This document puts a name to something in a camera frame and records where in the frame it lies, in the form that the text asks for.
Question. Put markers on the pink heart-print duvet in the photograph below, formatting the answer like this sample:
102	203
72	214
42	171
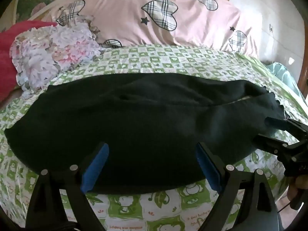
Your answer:
219	26

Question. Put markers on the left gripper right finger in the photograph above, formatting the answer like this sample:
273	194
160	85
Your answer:
257	210

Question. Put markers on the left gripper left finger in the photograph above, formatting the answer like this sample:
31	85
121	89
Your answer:
46	210

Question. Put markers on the floral ruffled pillow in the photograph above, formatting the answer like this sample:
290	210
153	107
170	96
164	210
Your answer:
39	55

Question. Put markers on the green checkered bed sheet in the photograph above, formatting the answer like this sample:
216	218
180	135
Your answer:
182	208

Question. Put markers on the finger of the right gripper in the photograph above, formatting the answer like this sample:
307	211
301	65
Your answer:
281	122
271	145

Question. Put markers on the black pants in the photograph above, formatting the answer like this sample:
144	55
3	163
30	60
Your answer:
152	124

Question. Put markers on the person's right hand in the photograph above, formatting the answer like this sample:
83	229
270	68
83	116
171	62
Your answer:
295	185

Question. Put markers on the teal quilt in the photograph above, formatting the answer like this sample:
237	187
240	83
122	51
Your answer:
282	73

